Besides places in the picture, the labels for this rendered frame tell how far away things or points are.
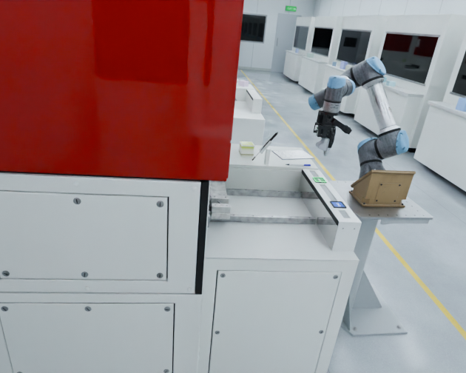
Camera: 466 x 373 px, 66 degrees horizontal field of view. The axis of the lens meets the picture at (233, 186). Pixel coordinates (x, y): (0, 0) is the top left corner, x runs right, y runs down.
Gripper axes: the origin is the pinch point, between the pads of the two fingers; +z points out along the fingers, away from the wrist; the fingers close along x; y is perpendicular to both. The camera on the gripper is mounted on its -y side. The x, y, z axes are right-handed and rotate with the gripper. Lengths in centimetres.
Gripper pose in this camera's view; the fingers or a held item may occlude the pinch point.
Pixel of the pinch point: (326, 152)
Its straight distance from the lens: 177.8
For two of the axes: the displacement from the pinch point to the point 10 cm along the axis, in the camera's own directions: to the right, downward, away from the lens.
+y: -9.9, -0.4, -1.2
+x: 0.9, 4.2, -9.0
